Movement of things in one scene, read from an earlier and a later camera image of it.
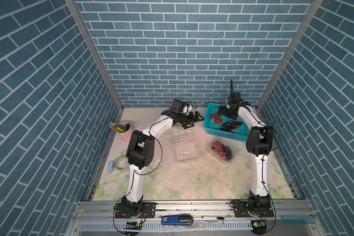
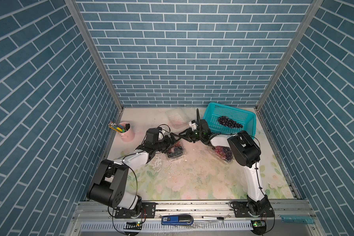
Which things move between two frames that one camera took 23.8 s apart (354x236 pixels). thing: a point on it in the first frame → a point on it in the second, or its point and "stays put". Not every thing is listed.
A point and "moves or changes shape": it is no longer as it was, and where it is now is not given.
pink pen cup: [127, 136] stays put
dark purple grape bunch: [228, 152] stays put
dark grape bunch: [230, 126] → [178, 151]
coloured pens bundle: [116, 127] stays put
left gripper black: [190, 121] → [168, 144]
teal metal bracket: [297, 218] stays put
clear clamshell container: [223, 150] stays put
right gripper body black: [225, 112] → [194, 136]
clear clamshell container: [186, 148] moves or changes shape
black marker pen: [212, 217] stays put
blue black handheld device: [177, 220] stays put
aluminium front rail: [195, 218] stays put
